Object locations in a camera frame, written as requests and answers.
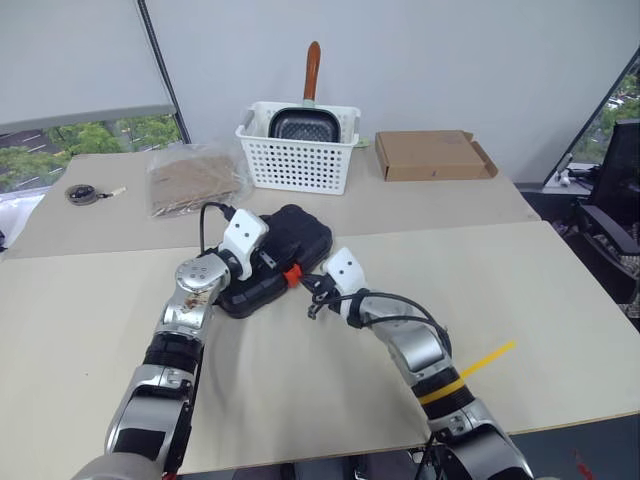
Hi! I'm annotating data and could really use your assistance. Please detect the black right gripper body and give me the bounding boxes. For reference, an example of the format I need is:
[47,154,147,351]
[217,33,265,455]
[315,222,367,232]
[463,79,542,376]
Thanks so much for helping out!
[304,272,344,321]

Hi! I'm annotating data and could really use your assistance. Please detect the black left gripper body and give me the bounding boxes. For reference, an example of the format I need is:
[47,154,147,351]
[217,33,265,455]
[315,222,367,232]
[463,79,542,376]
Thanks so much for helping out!
[252,244,279,271]

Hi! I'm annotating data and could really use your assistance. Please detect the black plastic tool case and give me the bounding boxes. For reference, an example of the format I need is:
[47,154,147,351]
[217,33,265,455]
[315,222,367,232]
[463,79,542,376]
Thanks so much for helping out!
[209,203,335,321]

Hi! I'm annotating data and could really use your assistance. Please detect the white perforated plastic basket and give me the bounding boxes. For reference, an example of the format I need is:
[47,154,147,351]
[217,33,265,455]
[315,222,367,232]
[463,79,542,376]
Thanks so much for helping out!
[234,101,362,196]

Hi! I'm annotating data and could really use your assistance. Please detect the plastic bag brown sheets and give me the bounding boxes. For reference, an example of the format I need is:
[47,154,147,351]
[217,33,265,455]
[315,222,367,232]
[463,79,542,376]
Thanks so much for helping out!
[145,143,251,220]

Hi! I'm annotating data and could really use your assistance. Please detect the flat brown cardboard box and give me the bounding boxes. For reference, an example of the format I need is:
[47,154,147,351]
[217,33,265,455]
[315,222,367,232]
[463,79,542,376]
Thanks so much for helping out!
[374,129,500,183]

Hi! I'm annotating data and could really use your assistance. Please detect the yellow tape strip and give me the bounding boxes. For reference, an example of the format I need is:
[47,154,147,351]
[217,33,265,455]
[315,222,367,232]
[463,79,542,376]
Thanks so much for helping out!
[418,340,517,406]

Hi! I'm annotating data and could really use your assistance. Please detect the round black retractable reel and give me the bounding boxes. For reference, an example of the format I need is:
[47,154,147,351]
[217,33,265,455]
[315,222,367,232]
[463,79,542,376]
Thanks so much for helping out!
[67,183,128,206]

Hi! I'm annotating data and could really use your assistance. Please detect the grey side desk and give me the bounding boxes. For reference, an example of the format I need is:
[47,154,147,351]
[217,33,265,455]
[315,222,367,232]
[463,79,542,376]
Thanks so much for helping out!
[514,162,609,197]

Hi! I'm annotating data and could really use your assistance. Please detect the white roller blind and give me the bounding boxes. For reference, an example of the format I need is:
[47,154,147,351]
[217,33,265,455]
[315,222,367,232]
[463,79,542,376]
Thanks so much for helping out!
[0,0,177,135]

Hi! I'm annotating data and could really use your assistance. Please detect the black office chair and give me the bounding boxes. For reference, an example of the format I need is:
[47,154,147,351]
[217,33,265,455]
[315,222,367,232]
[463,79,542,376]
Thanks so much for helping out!
[572,118,640,306]

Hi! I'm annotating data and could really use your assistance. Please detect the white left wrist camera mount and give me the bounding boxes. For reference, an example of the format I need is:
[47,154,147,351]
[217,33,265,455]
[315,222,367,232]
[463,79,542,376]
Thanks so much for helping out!
[218,208,270,280]

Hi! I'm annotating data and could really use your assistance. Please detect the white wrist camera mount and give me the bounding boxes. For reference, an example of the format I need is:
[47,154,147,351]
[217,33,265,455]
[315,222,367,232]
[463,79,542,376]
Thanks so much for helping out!
[218,208,270,280]
[322,247,370,319]

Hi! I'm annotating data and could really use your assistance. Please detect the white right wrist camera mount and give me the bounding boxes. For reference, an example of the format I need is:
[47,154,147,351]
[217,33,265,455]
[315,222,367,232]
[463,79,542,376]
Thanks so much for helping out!
[322,247,370,319]

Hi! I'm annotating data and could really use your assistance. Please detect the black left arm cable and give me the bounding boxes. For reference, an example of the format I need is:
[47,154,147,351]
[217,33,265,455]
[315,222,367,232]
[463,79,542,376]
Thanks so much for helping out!
[198,201,236,254]

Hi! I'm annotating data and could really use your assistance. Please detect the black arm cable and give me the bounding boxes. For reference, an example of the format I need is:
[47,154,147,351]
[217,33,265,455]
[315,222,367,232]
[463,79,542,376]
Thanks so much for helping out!
[198,201,236,254]
[344,291,451,351]

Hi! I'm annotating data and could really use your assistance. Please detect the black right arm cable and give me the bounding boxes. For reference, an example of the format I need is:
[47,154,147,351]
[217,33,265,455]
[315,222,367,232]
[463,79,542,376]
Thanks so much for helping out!
[344,291,451,351]

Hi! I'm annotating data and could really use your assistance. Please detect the grill pan wooden handle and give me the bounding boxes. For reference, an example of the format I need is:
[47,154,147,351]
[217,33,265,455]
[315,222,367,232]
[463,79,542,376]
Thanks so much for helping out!
[267,40,344,144]

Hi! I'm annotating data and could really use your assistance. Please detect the black window frame post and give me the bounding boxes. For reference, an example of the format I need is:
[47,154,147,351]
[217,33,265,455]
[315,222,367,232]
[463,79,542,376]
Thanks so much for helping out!
[137,0,192,145]

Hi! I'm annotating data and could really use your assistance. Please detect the dark slanted window post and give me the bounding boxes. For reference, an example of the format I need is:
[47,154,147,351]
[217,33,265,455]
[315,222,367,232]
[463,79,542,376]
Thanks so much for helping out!
[547,58,640,187]

